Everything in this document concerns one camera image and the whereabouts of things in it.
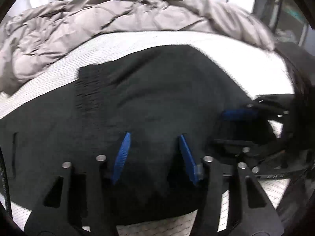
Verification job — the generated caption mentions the dark open wardrobe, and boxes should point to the dark open wardrobe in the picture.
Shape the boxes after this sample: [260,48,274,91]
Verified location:
[253,0,314,55]

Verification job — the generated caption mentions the black pants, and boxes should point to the black pants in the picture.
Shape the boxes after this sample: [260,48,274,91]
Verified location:
[1,45,276,225]

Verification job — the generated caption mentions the grey crumpled duvet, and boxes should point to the grey crumpled duvet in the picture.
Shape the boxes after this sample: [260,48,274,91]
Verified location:
[1,0,275,95]

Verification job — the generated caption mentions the white honeycomb mattress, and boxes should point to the white honeycomb mattress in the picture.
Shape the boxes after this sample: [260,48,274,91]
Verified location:
[1,31,294,229]

